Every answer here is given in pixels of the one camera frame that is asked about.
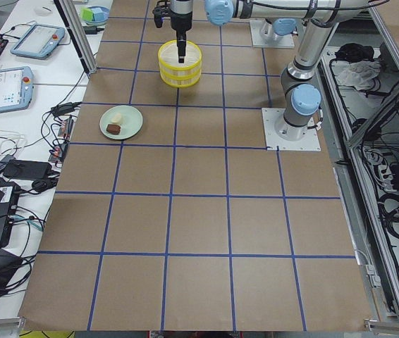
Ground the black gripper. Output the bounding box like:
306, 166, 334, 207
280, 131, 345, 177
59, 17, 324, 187
169, 0, 192, 63

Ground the yellow steamer layer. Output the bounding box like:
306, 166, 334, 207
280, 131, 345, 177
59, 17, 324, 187
160, 70, 202, 88
157, 39, 203, 74

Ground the white steamed bun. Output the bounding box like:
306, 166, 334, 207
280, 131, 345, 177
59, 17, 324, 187
110, 112, 123, 125

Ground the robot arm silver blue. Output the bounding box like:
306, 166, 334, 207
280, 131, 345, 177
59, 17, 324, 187
204, 1, 340, 142
153, 1, 296, 63

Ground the blue foam block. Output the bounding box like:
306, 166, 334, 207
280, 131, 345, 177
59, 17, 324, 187
92, 7, 105, 22

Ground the blue plate with blocks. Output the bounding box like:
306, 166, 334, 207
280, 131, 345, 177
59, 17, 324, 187
80, 6, 110, 26

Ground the small black power brick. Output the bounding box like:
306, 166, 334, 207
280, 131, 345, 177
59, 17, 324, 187
83, 26, 98, 35

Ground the green foam block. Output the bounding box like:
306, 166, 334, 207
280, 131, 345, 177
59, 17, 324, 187
80, 8, 94, 21

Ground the light green plate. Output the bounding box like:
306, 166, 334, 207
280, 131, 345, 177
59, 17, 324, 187
99, 105, 143, 140

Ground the brown steamed bun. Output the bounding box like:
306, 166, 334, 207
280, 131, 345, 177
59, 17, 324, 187
106, 123, 121, 135

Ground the upper blue teach pendant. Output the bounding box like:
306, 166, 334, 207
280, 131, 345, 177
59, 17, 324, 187
11, 24, 65, 60

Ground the blue teach pendant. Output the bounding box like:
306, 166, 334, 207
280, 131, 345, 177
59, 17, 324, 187
0, 66, 34, 113
11, 24, 65, 60

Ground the lower blue teach pendant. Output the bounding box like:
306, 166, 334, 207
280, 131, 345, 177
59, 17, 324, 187
0, 66, 34, 113

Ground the white cloth pile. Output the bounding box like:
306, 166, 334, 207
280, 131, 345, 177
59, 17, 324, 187
336, 61, 381, 91

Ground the black power adapter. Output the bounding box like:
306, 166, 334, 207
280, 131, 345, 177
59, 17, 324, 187
3, 159, 51, 180

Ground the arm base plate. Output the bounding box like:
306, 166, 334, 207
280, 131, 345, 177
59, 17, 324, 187
262, 108, 321, 151
250, 18, 296, 49

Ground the aluminium frame post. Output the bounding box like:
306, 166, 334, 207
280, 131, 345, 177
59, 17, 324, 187
54, 0, 97, 77

